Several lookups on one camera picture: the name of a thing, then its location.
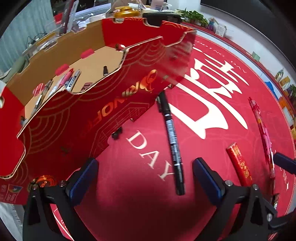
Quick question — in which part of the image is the silver grey marker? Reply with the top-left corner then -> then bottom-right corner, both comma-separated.
66,69 -> 81,92

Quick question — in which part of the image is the black marker pen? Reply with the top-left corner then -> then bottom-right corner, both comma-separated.
157,90 -> 185,196

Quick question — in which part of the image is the black clear gel pen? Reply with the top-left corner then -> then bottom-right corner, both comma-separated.
31,80 -> 53,115

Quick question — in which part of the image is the red pink gel pen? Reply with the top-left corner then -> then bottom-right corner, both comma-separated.
48,68 -> 74,97

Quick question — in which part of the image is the black portable radio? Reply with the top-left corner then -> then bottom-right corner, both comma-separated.
142,12 -> 182,27

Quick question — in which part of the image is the red gold slim box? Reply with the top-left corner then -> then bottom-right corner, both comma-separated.
226,142 -> 253,187

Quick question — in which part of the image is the red cardboard tray box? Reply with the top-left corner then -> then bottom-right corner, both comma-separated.
1,18 -> 196,205

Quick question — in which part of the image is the round red wedding mat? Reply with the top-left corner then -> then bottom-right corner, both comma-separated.
49,34 -> 296,241

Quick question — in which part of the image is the pink patterned pen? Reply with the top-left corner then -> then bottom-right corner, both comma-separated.
248,97 -> 275,179

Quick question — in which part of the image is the potted green plant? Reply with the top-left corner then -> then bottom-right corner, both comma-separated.
175,9 -> 209,27

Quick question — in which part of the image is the gold lid glass jar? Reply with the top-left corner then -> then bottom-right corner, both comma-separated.
114,6 -> 140,19

